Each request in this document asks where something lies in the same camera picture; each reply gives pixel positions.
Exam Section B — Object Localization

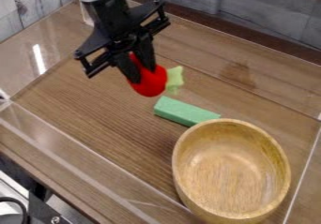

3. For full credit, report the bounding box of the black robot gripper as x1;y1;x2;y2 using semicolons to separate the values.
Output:
74;0;171;83

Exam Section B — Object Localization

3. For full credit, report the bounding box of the red plush strawberry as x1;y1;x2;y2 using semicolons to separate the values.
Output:
127;52;186;97

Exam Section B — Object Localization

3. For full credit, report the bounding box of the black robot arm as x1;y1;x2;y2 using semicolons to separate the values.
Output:
74;0;171;83

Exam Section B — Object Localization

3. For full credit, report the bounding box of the green foam block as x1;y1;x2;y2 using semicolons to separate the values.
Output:
152;97;221;127

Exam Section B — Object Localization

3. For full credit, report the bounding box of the wooden bowl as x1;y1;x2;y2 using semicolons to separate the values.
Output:
171;118;292;224

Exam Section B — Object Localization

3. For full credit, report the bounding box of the clear acrylic corner bracket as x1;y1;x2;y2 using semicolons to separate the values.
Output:
79;0;94;27

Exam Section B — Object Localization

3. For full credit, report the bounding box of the clear acrylic enclosure wall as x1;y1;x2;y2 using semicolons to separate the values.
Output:
0;101;203;224

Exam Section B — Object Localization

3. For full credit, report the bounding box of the black metal mount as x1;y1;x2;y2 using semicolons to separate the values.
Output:
28;194;64;224

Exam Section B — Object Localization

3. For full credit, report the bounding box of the black cable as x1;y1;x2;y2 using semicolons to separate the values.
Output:
0;197;31;224

